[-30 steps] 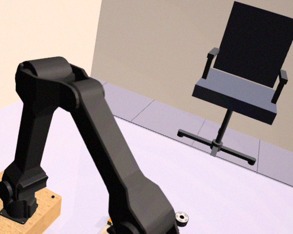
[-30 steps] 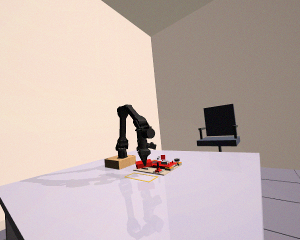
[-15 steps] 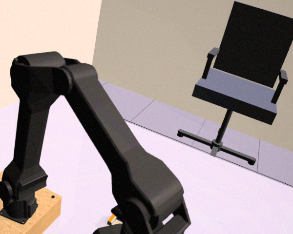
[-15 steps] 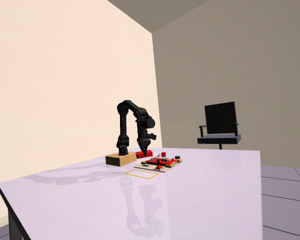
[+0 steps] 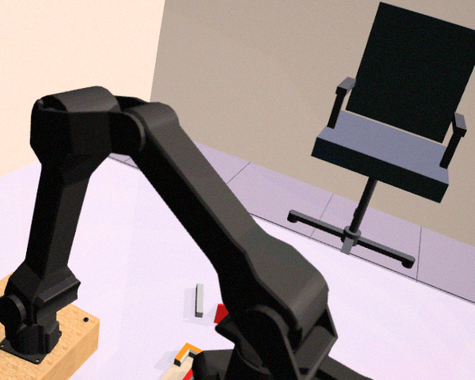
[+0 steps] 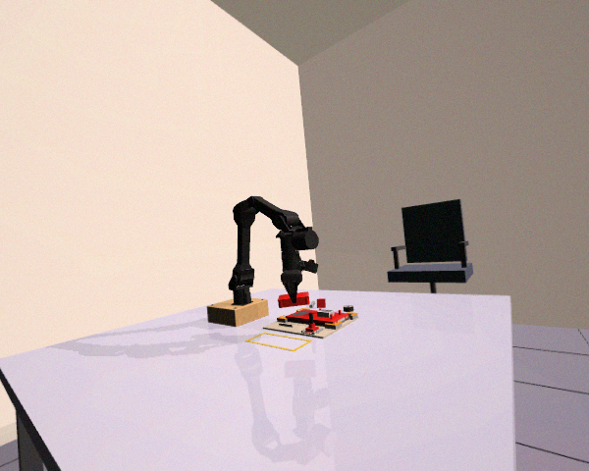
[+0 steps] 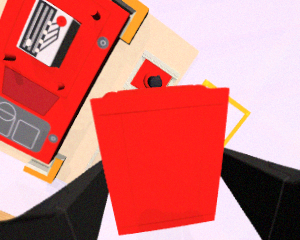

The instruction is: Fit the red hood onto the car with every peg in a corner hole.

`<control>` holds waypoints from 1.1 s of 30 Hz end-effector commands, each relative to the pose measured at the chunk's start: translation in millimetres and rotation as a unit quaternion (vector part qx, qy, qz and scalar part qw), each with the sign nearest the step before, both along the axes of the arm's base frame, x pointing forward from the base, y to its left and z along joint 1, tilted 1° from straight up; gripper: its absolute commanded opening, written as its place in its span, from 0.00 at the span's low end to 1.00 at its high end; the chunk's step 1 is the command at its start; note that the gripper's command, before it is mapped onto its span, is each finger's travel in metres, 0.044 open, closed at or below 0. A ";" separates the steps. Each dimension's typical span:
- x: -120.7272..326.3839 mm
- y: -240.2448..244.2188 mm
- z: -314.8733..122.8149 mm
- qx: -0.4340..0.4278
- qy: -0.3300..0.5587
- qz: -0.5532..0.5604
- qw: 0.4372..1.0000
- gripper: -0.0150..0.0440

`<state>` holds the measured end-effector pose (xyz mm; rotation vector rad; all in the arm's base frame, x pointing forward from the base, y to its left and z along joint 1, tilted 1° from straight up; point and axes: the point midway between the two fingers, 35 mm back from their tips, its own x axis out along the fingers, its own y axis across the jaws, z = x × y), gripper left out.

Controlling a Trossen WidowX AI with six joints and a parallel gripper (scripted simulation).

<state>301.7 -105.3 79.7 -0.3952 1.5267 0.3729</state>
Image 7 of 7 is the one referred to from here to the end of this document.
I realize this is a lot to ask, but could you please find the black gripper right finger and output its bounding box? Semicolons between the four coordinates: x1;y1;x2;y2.
220;147;300;240

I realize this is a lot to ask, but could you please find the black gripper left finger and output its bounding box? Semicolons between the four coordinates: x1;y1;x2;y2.
0;160;109;240

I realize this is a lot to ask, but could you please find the yellow rectangular outline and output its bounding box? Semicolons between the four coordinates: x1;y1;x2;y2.
201;80;251;147

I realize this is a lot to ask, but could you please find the beige flat slab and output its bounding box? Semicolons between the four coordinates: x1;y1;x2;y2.
0;0;199;184

